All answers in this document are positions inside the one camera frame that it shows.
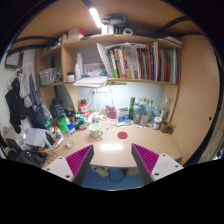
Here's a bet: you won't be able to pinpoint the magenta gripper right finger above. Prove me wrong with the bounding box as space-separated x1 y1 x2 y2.
131 144 182 185

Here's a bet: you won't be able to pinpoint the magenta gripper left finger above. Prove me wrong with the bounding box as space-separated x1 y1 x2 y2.
45 145 94 186

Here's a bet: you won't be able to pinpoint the clear drinking glass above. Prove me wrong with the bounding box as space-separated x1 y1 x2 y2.
66 139 74 149

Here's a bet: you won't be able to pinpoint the brown ceramic mug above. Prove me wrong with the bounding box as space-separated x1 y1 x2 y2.
160 120 174 134

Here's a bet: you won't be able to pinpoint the white ceramic mug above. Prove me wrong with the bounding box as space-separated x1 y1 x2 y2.
89 123 103 138

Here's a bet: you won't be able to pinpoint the red round coaster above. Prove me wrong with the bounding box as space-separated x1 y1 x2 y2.
117 131 128 139

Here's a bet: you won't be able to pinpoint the jar with white lid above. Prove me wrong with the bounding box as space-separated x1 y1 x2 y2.
153 117 162 130

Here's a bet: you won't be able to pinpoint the green capped plastic bottle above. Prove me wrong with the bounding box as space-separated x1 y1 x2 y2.
56 115 70 137

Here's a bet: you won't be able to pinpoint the clear glass bottle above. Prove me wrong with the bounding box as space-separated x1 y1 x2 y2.
161 97 169 120

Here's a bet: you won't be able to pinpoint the red cylindrical canister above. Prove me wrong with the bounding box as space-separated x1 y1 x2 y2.
79 99 89 119

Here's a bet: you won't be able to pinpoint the blue white box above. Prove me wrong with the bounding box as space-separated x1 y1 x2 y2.
117 107 129 122

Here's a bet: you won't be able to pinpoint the green tall bottle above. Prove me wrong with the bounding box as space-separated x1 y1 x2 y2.
129 97 135 120

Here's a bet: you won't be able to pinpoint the hanging dark clothes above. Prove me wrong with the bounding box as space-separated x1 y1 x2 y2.
5 72 44 134

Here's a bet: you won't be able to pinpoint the stack of white papers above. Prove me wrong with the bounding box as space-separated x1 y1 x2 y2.
74 76 107 88

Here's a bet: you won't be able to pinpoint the clear plastic storage basket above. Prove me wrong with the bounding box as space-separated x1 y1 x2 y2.
39 68 57 86

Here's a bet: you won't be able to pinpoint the row of books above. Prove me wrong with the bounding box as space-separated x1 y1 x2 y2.
105 42 179 84

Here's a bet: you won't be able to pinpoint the white plastic bottle on shelf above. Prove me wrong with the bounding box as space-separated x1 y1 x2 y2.
77 53 83 75

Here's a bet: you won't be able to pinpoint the wooden shelf unit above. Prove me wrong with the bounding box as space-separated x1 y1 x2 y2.
34 33 183 124

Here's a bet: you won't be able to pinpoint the red white box on top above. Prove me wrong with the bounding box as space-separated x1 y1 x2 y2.
68 28 85 39

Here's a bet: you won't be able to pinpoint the white tape roll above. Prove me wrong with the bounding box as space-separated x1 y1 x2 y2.
123 28 133 35

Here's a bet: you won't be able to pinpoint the fluorescent ceiling light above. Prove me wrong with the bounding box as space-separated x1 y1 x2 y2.
89 7 102 28

